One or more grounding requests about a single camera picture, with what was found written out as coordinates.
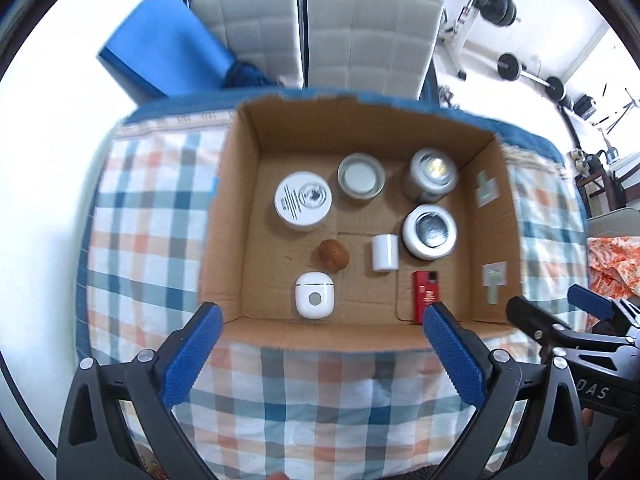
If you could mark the blue foam mat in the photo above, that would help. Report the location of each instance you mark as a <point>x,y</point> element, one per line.
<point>164,49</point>

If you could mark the grey padded chair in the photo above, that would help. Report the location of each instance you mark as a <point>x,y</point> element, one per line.
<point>265,33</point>
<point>380,46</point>

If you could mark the red rectangular box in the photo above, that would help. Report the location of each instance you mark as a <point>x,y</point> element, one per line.
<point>425,290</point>

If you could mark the white earbud case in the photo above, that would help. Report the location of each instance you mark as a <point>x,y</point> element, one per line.
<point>314,295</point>

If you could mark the white round tin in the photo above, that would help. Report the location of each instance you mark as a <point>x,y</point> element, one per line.
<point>303,200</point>

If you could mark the small white cylinder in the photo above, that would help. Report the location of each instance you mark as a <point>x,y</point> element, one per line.
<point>385,253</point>

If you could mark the black dumbbell plates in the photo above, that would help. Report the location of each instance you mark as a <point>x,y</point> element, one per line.
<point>501,13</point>

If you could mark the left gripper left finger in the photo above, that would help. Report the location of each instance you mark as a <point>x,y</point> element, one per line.
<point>158,380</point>

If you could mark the white jar foil top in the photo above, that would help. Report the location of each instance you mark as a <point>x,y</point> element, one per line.
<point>429,232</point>

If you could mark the orange white patterned cloth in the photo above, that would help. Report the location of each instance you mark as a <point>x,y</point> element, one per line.
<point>614,266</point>

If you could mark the brown round nut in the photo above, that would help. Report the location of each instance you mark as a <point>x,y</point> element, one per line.
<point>333,255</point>

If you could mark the white green cardboard box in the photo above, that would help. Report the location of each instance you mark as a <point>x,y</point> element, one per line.
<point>253,258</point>

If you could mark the black barbell with weights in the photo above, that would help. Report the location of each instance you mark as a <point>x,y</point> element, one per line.
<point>510,68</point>

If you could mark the dark wooden rack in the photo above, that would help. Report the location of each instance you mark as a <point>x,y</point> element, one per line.
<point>594,178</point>

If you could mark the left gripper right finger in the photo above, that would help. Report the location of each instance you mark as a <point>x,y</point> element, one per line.
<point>487,379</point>

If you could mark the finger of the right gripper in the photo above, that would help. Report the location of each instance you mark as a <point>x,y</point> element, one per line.
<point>550,332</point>
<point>619,312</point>

